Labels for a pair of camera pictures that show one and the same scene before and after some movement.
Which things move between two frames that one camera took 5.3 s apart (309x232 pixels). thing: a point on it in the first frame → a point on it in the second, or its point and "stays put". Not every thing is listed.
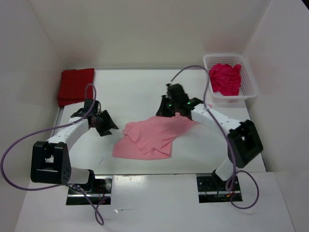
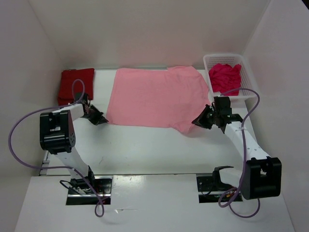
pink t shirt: [152, 139] → [174, 97]
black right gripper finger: [172, 108] → [206, 123]
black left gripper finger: [105, 113] → [93, 110]
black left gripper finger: [104, 131] → [94, 119]
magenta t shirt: [225, 79] stays put
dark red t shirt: [73, 85] stays put
